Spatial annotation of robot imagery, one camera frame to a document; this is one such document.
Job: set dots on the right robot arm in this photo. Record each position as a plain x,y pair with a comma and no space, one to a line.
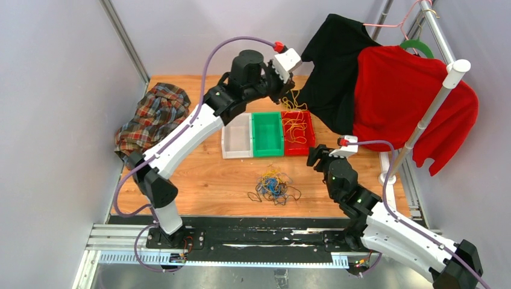
374,225

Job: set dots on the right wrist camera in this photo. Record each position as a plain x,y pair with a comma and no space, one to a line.
347,147

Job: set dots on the pink hanger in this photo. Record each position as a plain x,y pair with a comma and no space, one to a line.
402,16

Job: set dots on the black t-shirt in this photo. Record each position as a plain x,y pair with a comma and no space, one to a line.
329,89

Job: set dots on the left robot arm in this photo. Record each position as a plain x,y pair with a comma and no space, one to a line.
250,78

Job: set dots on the green plastic bin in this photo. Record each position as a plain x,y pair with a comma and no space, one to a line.
267,135

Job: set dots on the white clothes rack pole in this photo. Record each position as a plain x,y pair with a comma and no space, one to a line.
456,71

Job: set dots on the green hanger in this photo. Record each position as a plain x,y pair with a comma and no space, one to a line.
418,45

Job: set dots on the white plastic bin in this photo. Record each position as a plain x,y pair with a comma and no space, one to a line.
236,138

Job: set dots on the plaid shirt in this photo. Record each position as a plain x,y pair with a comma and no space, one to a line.
157,114

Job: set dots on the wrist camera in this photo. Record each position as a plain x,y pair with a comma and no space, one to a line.
285,63
347,147

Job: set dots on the red t-shirt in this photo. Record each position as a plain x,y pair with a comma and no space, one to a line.
393,91

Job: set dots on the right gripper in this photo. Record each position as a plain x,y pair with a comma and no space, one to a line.
322,152

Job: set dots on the red plastic bin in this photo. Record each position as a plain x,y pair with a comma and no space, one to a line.
299,133

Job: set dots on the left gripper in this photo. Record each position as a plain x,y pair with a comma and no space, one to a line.
284,88

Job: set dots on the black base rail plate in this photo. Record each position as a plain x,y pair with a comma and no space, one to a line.
253,241

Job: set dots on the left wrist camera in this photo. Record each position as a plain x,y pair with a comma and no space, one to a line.
285,63

